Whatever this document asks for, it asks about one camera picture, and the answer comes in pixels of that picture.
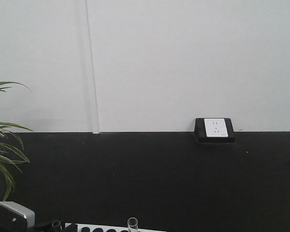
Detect white test tube rack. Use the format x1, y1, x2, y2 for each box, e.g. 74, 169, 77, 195
76, 223, 162, 232

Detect green potted plant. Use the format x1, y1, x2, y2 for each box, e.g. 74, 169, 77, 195
0, 81, 34, 202

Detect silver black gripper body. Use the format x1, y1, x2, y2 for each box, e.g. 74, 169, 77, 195
0, 201, 35, 232

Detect white wall power socket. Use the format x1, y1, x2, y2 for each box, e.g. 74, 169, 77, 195
194, 118, 235, 143

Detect clear glass test tube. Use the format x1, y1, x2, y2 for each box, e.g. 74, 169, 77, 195
127, 217, 138, 232

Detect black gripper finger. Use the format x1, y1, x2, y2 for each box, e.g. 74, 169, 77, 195
51, 220, 63, 232

